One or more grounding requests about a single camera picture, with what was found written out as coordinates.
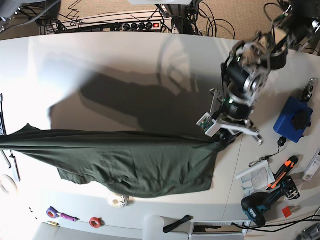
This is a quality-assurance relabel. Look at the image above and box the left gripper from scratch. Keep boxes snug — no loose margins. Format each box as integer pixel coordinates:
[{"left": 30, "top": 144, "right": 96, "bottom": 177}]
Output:
[{"left": 196, "top": 88, "right": 264, "bottom": 146}]

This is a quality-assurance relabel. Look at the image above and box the dark green t-shirt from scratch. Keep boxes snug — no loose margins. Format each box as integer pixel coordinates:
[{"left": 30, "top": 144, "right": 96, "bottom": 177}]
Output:
[{"left": 0, "top": 125, "right": 226, "bottom": 199}]

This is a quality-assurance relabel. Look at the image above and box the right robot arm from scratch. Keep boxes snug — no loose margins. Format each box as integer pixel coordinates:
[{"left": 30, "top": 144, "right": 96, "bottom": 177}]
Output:
[{"left": 0, "top": 0, "right": 61, "bottom": 34}]

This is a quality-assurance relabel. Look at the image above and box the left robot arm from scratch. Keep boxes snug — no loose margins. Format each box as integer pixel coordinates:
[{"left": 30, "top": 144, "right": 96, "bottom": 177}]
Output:
[{"left": 196, "top": 0, "right": 320, "bottom": 145}]

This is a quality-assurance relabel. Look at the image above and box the silver carabiner clip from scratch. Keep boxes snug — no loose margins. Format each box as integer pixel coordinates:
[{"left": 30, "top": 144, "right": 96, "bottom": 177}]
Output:
[{"left": 248, "top": 155, "right": 271, "bottom": 168}]

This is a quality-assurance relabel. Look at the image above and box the white paper manual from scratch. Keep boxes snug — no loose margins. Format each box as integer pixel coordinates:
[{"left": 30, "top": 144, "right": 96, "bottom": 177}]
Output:
[{"left": 235, "top": 160, "right": 275, "bottom": 197}]

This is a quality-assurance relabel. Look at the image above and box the blue plastic box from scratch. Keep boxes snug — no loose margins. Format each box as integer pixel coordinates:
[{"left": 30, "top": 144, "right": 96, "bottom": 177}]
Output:
[{"left": 273, "top": 96, "right": 313, "bottom": 143}]

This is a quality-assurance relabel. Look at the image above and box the orange black utility knife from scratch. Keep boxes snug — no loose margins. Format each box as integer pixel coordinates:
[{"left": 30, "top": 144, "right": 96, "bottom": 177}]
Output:
[{"left": 266, "top": 155, "right": 299, "bottom": 191}]

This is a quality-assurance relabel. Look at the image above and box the metal clamp tool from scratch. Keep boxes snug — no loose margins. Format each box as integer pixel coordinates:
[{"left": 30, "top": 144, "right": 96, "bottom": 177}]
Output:
[{"left": 301, "top": 78, "right": 315, "bottom": 103}]

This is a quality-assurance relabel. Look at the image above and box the red square sticker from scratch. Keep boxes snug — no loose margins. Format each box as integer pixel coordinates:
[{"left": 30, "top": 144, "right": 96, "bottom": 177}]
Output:
[{"left": 282, "top": 206, "right": 292, "bottom": 218}]

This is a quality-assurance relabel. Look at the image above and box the black power strip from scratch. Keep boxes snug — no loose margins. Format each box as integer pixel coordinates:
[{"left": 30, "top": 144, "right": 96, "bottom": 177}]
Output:
[{"left": 110, "top": 21, "right": 162, "bottom": 32}]

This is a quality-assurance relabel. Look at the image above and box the red tape roll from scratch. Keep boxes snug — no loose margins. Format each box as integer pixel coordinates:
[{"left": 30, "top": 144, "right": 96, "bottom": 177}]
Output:
[{"left": 89, "top": 217, "right": 102, "bottom": 229}]

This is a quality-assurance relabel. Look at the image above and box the purple tape roll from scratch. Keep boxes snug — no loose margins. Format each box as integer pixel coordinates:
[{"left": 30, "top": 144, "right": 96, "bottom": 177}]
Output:
[{"left": 46, "top": 206, "right": 59, "bottom": 219}]

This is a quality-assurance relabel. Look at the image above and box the brass small cylinder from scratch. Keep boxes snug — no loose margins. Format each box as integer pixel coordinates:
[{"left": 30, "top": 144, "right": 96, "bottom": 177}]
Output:
[{"left": 47, "top": 221, "right": 60, "bottom": 227}]

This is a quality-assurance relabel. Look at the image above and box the white tape roll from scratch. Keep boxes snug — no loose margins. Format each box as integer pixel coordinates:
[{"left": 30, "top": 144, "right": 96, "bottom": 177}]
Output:
[{"left": 0, "top": 174, "right": 18, "bottom": 196}]

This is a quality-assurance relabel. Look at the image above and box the black cordless drill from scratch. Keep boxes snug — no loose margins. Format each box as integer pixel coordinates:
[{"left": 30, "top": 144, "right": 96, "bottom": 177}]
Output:
[{"left": 241, "top": 176, "right": 300, "bottom": 228}]

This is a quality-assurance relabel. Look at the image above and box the black strap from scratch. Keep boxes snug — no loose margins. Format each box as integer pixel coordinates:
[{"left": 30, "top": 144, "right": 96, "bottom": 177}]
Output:
[{"left": 162, "top": 214, "right": 193, "bottom": 234}]

